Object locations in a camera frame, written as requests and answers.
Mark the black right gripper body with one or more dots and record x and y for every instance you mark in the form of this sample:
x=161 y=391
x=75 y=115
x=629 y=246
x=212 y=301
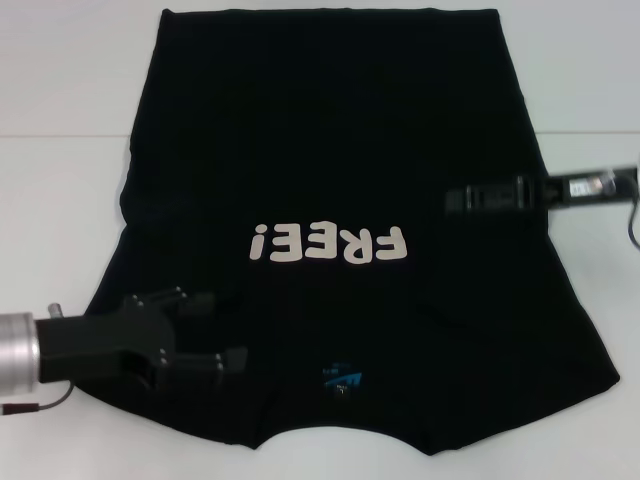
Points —
x=560 y=192

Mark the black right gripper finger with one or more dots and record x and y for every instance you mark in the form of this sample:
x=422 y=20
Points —
x=480 y=197

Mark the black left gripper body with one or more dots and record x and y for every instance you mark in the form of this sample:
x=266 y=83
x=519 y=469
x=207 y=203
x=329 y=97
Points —
x=100 y=335

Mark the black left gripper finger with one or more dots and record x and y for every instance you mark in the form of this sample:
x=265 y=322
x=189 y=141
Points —
x=200 y=304
x=236 y=357

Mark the black shirt with FREE print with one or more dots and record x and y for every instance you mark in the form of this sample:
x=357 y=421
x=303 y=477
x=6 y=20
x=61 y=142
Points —
x=320 y=150

